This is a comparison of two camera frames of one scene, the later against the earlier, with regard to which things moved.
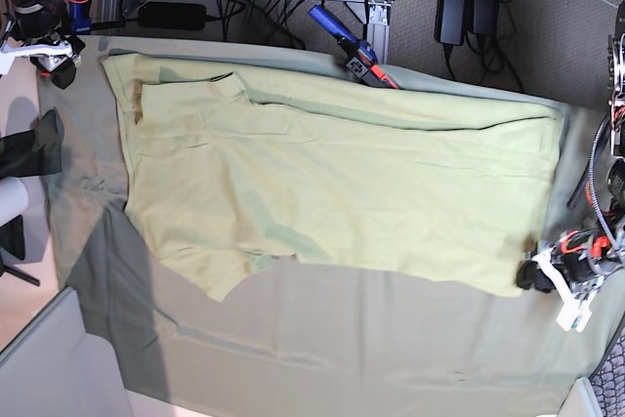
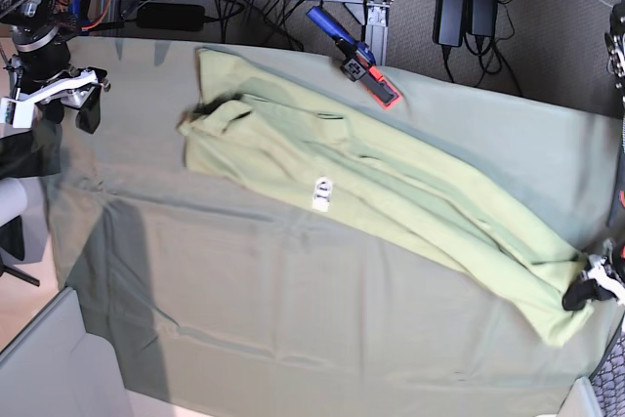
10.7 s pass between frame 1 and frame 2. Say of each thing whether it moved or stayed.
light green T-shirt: moved
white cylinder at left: stayed
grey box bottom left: stayed
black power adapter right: stayed
